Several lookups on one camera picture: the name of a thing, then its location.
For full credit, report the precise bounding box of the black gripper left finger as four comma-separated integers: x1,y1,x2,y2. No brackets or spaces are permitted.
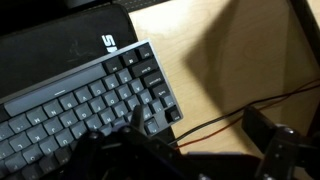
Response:
129,104,149,137

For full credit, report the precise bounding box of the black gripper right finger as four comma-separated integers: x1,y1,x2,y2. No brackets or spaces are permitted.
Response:
241,105,280,145

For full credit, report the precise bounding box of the dark grey mechanical keyboard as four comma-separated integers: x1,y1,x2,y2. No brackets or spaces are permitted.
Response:
0,38,184,180

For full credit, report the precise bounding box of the black desk mat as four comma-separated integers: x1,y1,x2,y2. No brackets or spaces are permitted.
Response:
0,3,178,146

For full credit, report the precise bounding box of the thin red cable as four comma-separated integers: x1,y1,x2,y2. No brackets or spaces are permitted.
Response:
174,83,320,150

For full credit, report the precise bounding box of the thin black cable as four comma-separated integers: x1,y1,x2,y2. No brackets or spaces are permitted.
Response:
169,78,320,145

